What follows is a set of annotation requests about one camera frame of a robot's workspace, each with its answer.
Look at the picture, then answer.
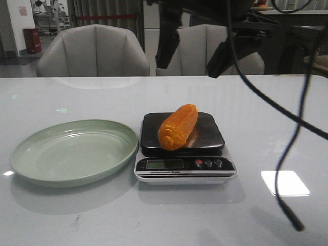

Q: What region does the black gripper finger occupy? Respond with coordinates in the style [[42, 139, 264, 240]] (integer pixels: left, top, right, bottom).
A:
[[155, 7, 182, 69], [206, 28, 264, 78]]

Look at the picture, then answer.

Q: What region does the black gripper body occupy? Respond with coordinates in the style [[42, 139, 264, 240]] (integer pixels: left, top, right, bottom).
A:
[[147, 1, 279, 31]]

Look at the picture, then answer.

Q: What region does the orange corn cob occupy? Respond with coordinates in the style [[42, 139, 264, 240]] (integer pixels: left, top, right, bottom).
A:
[[157, 104, 198, 151]]

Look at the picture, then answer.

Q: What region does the white drawer cabinet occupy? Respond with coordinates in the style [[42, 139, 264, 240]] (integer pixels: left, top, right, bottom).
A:
[[143, 0, 191, 67]]

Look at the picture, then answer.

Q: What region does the fruit bowl on counter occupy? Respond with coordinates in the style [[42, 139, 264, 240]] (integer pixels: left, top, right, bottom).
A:
[[251, 0, 273, 11]]

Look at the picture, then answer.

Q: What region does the right grey upholstered chair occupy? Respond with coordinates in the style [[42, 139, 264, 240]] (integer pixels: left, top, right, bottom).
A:
[[156, 24, 265, 76]]

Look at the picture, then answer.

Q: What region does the grey upholstered chair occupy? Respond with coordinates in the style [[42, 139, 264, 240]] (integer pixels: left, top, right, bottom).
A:
[[36, 24, 150, 77], [156, 24, 265, 76]]

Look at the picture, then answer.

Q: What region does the dark side table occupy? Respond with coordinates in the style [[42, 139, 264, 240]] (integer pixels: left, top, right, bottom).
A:
[[278, 26, 324, 74]]

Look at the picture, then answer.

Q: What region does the red barrier belt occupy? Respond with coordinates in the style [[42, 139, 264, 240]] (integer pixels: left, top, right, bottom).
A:
[[75, 14, 137, 21]]

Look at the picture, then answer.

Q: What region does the beige cushion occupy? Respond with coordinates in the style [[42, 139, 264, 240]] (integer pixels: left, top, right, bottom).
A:
[[311, 55, 328, 78]]

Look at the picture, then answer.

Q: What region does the left grey upholstered chair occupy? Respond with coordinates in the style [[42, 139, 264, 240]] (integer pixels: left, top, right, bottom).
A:
[[36, 24, 150, 77]]

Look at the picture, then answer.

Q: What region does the grey pleated curtain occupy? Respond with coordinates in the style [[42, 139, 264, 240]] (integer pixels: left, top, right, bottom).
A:
[[67, 0, 145, 48]]

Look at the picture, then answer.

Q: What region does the digital kitchen scale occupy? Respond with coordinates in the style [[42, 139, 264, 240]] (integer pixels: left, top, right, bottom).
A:
[[134, 112, 237, 185]]

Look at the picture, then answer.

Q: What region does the red trash bin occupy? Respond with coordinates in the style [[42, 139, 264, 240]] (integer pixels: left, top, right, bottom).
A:
[[23, 28, 42, 54]]

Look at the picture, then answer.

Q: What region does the green round plate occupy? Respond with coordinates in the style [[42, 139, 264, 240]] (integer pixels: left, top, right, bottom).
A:
[[11, 119, 138, 188]]

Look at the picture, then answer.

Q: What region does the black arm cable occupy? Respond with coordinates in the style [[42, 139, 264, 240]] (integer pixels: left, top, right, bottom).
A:
[[227, 0, 328, 231]]

